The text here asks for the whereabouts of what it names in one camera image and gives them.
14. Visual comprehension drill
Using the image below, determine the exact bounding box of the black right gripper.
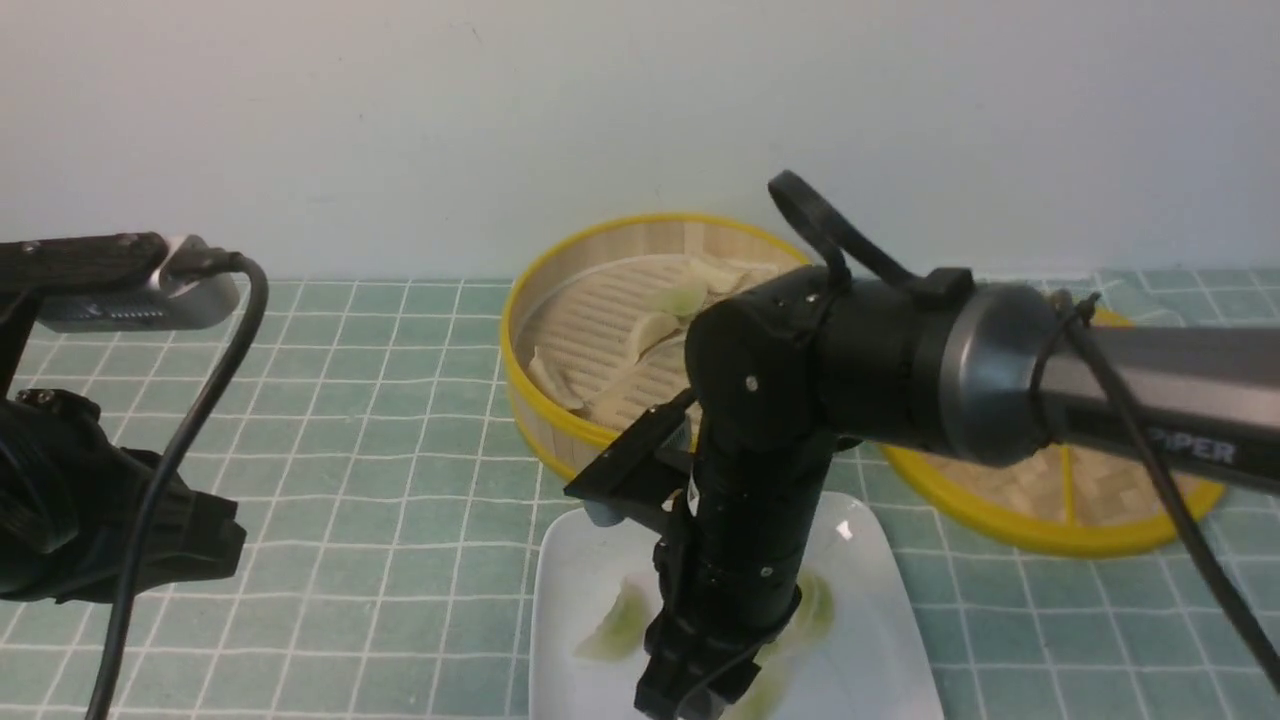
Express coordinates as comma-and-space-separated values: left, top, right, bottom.
634, 591, 801, 719

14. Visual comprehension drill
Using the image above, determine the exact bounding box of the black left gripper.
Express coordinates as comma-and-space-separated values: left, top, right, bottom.
60, 448, 247, 603

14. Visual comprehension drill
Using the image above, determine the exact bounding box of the white dumpling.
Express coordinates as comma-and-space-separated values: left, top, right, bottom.
623, 311, 684, 366
526, 346, 585, 413

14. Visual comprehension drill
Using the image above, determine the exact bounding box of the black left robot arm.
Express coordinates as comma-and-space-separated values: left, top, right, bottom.
1, 388, 246, 605

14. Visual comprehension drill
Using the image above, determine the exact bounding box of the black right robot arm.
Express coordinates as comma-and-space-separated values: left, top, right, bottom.
614, 266, 1277, 719

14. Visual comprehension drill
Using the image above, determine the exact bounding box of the green dumpling left on plate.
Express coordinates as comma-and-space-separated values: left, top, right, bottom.
573, 578, 652, 664

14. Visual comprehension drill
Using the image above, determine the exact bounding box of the green dumpling on plate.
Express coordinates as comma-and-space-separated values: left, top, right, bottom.
788, 569, 836, 648
573, 578, 652, 664
722, 662, 791, 720

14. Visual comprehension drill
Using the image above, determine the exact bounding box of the green dumpling bottom on plate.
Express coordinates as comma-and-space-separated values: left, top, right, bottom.
722, 662, 791, 720

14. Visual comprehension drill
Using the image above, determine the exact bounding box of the green dumpling right on plate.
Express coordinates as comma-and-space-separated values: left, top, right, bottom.
788, 569, 836, 648

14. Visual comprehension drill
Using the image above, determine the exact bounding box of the white square plate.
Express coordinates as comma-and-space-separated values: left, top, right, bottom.
527, 491, 945, 719

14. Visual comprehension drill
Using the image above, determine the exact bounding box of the green checkered tablecloth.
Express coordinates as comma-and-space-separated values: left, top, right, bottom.
0, 268, 1280, 720

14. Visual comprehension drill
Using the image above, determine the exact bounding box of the white steamer liner sheet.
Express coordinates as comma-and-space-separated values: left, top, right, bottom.
511, 252, 797, 432

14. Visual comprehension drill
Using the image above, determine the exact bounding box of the green dumpling in steamer top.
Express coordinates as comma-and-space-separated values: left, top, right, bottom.
652, 281, 709, 319

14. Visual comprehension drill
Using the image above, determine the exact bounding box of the yellow-rimmed bamboo steamer basket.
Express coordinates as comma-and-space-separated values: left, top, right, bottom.
500, 213, 808, 480

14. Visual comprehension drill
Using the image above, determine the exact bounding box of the white dumpling steamer top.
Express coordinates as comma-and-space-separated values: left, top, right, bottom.
687, 256, 750, 296

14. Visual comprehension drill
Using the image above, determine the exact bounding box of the yellow-rimmed woven steamer lid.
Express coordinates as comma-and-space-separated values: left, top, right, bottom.
879, 284, 1178, 559

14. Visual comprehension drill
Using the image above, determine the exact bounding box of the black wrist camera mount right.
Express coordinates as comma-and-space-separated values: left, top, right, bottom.
564, 388, 695, 536

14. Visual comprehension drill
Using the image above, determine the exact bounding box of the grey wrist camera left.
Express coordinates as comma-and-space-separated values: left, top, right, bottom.
1, 232, 241, 334

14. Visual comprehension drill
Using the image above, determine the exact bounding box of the black camera cable left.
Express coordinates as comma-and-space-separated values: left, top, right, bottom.
84, 250, 270, 720

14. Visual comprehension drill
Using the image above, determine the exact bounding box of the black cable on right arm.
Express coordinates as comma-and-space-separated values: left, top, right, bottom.
767, 170, 1280, 691

